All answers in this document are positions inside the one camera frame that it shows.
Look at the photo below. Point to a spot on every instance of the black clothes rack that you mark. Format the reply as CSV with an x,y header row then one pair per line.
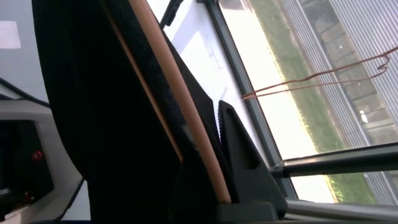
x,y
342,161

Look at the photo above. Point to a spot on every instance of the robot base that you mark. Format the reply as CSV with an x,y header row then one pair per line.
x,y
46,112

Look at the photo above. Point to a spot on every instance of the window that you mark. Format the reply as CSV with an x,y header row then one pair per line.
x,y
237,68

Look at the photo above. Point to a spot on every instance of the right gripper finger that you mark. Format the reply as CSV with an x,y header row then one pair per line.
x,y
248,174

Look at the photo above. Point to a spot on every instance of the black garment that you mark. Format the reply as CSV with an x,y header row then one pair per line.
x,y
93,109

